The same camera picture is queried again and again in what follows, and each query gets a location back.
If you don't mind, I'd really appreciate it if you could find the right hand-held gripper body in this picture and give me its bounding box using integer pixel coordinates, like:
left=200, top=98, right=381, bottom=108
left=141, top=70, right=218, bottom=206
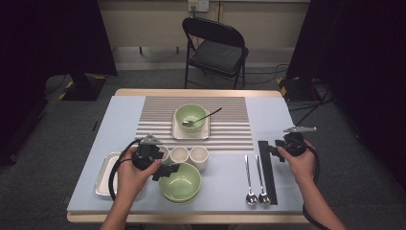
left=276, top=126, right=318, bottom=157

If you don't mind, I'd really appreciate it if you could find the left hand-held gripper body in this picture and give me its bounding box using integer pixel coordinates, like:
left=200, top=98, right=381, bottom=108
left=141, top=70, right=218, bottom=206
left=131, top=134, right=166, bottom=171

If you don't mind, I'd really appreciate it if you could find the row of black chopsticks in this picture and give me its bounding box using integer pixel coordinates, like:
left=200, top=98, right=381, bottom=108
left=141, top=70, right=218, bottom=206
left=257, top=140, right=279, bottom=206

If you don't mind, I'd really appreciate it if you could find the white square plate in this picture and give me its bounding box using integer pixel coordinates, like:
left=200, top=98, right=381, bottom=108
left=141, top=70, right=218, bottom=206
left=94, top=151, right=135, bottom=197
left=170, top=108, right=212, bottom=141

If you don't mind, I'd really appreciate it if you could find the silver spoon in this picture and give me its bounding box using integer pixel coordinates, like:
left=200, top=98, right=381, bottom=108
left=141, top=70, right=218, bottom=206
left=181, top=106, right=223, bottom=127
left=243, top=154, right=259, bottom=206
left=254, top=154, right=272, bottom=206

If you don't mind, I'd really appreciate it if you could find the green bowl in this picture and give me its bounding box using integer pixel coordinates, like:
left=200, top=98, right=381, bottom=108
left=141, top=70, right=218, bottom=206
left=158, top=162, right=203, bottom=200
left=174, top=103, right=208, bottom=133
left=162, top=191, right=199, bottom=205

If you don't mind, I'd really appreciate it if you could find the person's right hand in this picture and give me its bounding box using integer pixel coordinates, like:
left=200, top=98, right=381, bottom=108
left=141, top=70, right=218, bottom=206
left=278, top=140, right=317, bottom=187

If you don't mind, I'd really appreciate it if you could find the person's left hand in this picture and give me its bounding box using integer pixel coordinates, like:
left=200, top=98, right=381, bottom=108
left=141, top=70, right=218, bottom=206
left=116, top=149, right=162, bottom=201

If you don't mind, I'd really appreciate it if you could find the white cup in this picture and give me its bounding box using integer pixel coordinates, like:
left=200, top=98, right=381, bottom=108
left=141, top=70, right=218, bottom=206
left=189, top=146, right=210, bottom=172
left=169, top=146, right=190, bottom=164
left=157, top=146, right=170, bottom=166

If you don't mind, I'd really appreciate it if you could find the striped placemat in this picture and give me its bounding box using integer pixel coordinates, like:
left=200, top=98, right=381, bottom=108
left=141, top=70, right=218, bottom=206
left=131, top=96, right=255, bottom=151

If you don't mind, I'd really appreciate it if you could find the light blue table cover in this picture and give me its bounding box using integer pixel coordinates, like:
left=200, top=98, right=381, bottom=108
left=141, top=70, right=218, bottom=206
left=66, top=95, right=305, bottom=215

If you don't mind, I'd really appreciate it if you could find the black stand base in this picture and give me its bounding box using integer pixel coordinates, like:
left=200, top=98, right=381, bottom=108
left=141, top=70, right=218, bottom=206
left=277, top=76, right=324, bottom=103
left=56, top=71, right=108, bottom=103

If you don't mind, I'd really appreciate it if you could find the wooden table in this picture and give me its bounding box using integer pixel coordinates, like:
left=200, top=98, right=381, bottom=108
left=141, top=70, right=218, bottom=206
left=66, top=88, right=309, bottom=224

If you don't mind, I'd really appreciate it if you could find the black curtain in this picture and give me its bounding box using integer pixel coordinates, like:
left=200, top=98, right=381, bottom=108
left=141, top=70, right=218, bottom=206
left=0, top=0, right=118, bottom=167
left=285, top=0, right=406, bottom=193

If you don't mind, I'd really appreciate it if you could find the black folding chair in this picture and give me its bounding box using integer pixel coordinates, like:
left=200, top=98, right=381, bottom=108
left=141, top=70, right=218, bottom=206
left=181, top=16, right=250, bottom=90

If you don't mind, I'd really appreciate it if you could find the black floor cable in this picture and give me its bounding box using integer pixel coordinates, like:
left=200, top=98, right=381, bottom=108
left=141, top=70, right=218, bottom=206
left=243, top=63, right=290, bottom=86
left=286, top=85, right=336, bottom=128

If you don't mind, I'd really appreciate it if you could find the right hand-held gripper cable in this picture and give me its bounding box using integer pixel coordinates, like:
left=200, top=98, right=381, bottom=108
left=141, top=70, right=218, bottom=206
left=301, top=145, right=331, bottom=230

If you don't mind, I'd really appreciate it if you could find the hand-held gripper cable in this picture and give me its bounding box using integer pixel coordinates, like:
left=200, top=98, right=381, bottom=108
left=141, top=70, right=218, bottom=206
left=301, top=145, right=331, bottom=230
left=107, top=138, right=143, bottom=202

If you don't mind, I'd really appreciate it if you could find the left hand-held gripper cable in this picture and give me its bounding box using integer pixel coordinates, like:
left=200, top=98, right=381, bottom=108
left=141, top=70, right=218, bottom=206
left=107, top=138, right=143, bottom=202

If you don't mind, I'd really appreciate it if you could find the white wall socket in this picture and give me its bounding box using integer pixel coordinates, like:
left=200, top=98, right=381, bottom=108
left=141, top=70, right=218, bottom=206
left=187, top=0, right=210, bottom=13

